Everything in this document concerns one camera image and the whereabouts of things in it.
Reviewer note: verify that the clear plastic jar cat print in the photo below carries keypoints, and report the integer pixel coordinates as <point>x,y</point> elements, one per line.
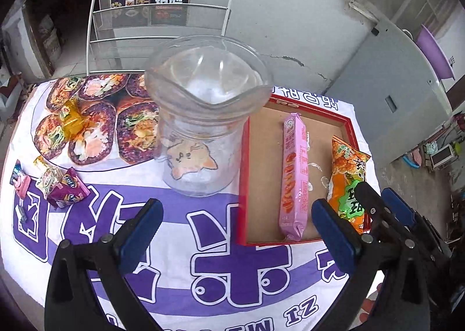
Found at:
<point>203,156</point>

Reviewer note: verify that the small pink blue packet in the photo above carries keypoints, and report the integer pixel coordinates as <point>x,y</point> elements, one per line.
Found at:
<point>20,180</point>

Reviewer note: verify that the grey metal cabinet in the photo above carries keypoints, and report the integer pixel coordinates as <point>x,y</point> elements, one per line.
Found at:
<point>399,73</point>

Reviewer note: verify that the white yellow snack packet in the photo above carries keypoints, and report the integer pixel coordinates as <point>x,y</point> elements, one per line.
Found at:
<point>51,178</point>

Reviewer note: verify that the orange green snack bag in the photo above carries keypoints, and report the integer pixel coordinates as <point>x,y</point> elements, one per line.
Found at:
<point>345,175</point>

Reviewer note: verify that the long pink biscuit packet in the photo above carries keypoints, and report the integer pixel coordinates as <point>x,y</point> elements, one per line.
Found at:
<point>293,178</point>

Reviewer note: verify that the small white appliance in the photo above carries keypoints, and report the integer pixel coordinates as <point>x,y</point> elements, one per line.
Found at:
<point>441,156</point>

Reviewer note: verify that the white sack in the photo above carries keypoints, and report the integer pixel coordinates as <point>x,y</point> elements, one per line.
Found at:
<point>49,39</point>

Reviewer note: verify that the red cardboard tray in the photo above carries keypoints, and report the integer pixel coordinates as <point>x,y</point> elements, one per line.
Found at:
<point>265,156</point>

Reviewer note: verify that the purple snack packet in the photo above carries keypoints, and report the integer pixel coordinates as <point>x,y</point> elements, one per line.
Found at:
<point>67,187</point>

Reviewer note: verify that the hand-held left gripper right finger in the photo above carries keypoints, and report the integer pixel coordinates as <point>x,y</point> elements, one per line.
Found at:
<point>334,235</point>

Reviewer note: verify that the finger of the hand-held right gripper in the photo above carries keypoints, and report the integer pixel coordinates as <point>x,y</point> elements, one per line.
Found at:
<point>396,204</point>
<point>367,196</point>

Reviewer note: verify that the purple plastic basin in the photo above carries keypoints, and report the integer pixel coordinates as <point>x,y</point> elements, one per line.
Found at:
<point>434,48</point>

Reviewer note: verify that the printed purple white tablecloth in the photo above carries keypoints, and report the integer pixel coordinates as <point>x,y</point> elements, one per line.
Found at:
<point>218,280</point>

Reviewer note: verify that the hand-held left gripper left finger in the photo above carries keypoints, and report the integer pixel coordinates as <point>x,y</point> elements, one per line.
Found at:
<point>142,233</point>

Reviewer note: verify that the yellow candy packet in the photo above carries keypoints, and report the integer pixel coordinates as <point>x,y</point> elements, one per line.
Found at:
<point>72,115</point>

